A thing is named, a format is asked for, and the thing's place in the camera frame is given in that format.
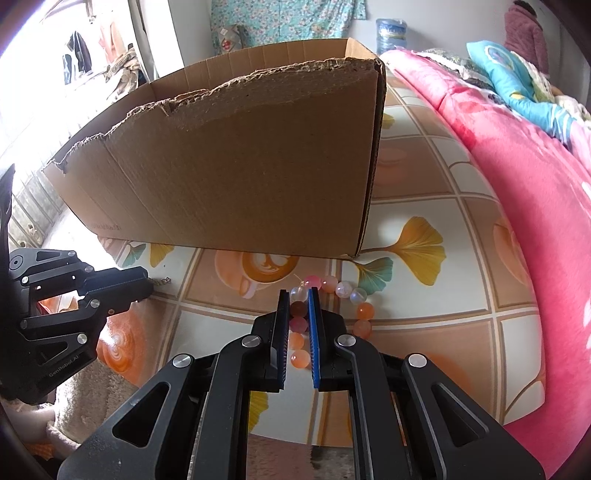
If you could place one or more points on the person's left forearm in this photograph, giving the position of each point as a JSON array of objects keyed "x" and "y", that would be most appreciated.
[{"x": 32, "y": 420}]

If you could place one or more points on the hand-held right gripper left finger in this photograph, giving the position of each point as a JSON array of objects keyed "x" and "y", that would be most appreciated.
[{"x": 280, "y": 341}]

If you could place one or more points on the pink fleece blanket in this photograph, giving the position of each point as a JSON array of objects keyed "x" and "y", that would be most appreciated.
[{"x": 531, "y": 207}]

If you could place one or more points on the white fluffy fleece cloth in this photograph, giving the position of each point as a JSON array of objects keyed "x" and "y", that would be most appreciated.
[{"x": 92, "y": 392}]

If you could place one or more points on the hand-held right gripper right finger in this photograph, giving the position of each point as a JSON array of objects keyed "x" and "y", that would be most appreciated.
[{"x": 315, "y": 341}]

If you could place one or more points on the teal floral hanging cloth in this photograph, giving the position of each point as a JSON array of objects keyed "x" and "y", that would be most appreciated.
[{"x": 286, "y": 18}]

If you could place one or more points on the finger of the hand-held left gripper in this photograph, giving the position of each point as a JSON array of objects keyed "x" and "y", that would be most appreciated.
[
  {"x": 120, "y": 295},
  {"x": 115, "y": 277}
]

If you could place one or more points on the pale patterned quilt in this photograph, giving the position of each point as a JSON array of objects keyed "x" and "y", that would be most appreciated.
[{"x": 457, "y": 62}]

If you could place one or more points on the brown cardboard box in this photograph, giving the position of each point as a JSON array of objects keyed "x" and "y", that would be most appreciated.
[{"x": 231, "y": 175}]

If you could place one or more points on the coffee and leaf print tablecloth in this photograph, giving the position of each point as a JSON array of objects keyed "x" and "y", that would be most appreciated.
[{"x": 438, "y": 332}]

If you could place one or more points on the pile of clothes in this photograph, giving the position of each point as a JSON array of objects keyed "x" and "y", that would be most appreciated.
[{"x": 124, "y": 69}]

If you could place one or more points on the blue printed pillow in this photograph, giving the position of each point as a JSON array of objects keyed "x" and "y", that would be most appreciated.
[{"x": 503, "y": 74}]

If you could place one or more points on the patterned grey cushion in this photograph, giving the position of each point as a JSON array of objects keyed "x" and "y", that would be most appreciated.
[{"x": 228, "y": 41}]

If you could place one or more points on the dark hanging garment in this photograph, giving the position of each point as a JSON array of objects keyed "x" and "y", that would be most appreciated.
[{"x": 76, "y": 55}]

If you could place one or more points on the pink hanging garment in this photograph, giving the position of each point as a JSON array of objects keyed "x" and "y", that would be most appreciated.
[{"x": 108, "y": 41}]

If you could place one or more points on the blue water jug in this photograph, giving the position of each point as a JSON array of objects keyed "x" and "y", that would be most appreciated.
[{"x": 392, "y": 37}]

